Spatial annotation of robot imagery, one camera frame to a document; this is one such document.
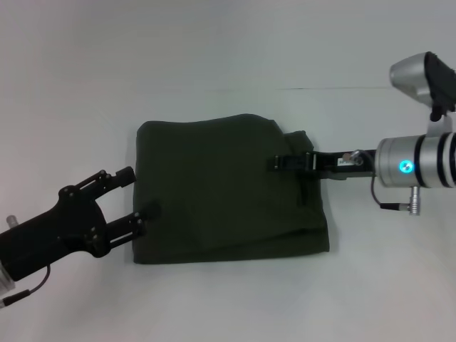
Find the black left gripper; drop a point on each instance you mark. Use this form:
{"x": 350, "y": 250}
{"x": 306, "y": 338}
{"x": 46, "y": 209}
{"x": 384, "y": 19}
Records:
{"x": 53, "y": 231}

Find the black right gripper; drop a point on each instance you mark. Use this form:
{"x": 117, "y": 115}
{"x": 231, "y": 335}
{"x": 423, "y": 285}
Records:
{"x": 338, "y": 164}

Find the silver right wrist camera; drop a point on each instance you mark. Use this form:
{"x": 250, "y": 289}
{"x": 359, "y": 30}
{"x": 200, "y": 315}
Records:
{"x": 413, "y": 78}

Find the dark green FREE-print T-shirt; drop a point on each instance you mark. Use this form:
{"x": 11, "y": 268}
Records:
{"x": 221, "y": 196}

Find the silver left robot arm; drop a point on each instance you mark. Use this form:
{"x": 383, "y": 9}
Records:
{"x": 6, "y": 279}

